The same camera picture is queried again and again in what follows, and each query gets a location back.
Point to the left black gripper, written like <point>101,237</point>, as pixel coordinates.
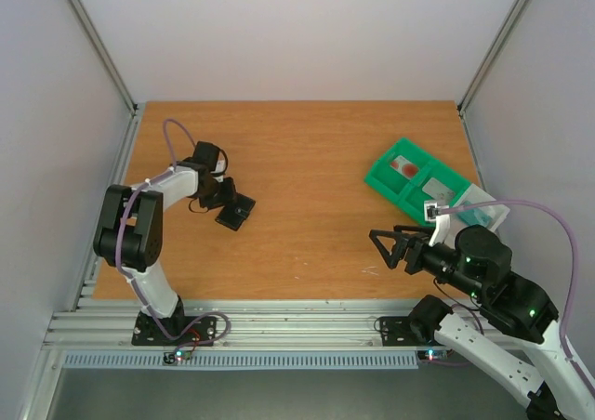
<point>230,197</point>

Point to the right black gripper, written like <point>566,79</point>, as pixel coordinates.
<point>410,251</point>

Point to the black leather card holder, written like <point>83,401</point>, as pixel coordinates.
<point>233,215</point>

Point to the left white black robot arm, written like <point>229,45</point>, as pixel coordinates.
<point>129,237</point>

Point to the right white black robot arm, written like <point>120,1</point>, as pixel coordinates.
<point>549,385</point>

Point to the grey card in tray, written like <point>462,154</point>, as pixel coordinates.
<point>438,191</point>

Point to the red white card in tray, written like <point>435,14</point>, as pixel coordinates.
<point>404,167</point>

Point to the teal card in bin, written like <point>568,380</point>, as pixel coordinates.
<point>478,216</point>

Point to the green plastic sorting tray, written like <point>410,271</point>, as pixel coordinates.
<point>405,194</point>

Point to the clear plastic bin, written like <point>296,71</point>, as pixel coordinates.
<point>472,195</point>

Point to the right controller board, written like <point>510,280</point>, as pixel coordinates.
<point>432,354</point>

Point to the controller board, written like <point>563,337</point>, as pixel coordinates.
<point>177,357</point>
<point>432,354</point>

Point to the left controller board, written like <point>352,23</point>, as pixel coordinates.
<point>177,357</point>

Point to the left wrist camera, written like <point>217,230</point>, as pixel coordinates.
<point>221,164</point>

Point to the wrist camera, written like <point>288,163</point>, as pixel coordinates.
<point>435,212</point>
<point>221,164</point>

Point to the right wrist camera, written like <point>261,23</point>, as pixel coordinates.
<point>435,212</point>

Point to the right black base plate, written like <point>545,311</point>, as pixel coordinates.
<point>396,331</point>

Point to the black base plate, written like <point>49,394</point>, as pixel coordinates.
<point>396,331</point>
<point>147,333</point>

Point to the grey slotted cable duct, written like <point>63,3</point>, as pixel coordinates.
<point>243,360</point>

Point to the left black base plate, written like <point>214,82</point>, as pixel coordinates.
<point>147,333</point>

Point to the left aluminium corner post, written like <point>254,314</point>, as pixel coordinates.
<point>92,35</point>

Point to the aluminium corner post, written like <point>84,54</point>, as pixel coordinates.
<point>503,34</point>
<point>92,35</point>

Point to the right aluminium corner post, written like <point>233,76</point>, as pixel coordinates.
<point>503,34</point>

